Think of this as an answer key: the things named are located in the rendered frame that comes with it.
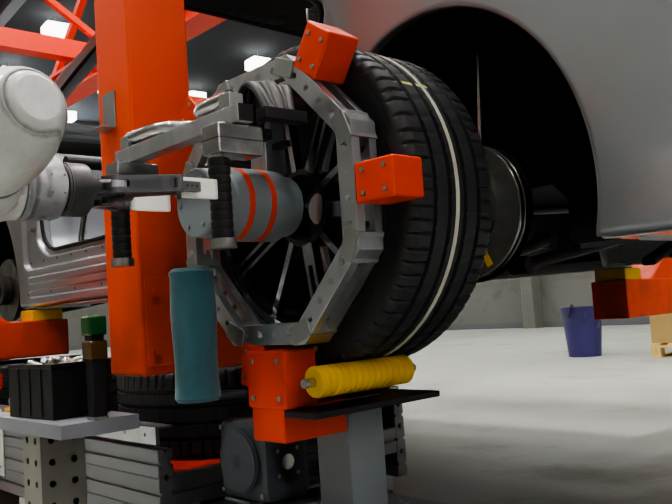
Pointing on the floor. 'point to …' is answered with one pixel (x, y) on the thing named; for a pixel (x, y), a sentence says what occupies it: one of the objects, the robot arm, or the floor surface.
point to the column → (54, 470)
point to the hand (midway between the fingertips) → (185, 196)
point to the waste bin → (582, 331)
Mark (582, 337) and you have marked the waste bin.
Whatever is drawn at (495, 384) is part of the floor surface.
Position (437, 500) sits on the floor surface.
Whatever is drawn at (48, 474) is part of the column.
